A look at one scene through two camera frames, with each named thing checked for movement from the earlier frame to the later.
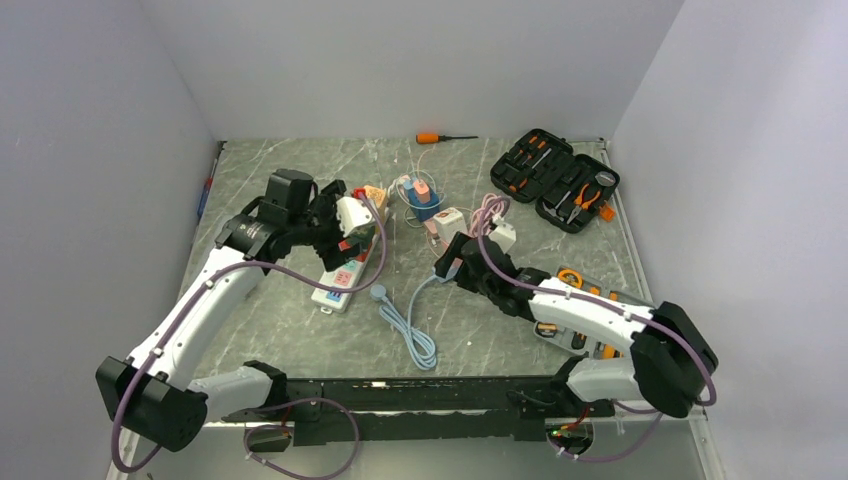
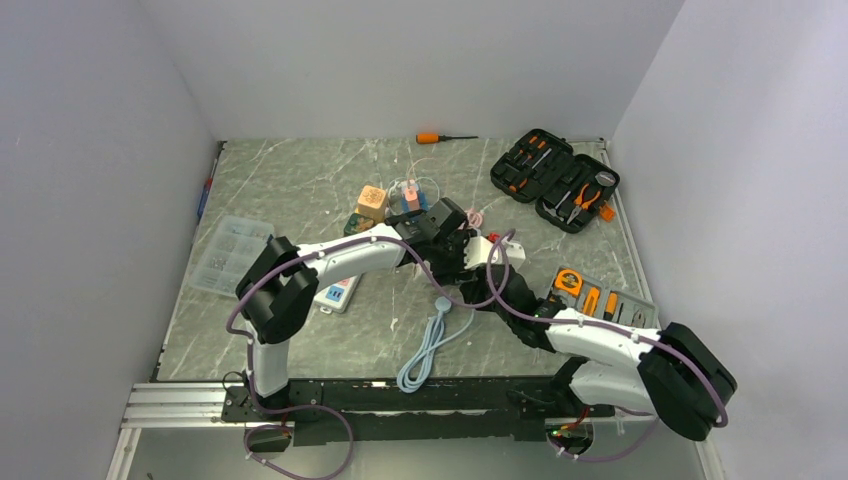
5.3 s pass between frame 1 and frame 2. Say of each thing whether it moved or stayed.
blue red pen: stayed
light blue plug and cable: moved
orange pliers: stayed
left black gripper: moved
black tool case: stayed
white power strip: stayed
